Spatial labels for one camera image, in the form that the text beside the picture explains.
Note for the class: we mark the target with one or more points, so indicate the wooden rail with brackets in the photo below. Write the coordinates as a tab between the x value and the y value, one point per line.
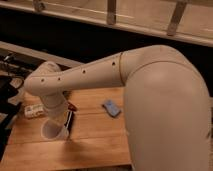
184	20

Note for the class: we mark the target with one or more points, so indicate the white labelled box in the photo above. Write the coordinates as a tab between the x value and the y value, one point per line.
33	111

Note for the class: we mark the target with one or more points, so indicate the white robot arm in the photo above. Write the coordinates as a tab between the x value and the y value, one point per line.
167	106

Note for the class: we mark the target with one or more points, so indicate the blue sponge block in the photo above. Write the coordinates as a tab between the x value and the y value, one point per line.
111	108

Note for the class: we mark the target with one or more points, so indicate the black equipment with cables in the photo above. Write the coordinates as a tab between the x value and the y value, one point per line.
9	87

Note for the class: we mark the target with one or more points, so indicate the small red brown object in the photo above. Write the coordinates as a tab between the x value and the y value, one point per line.
72	107

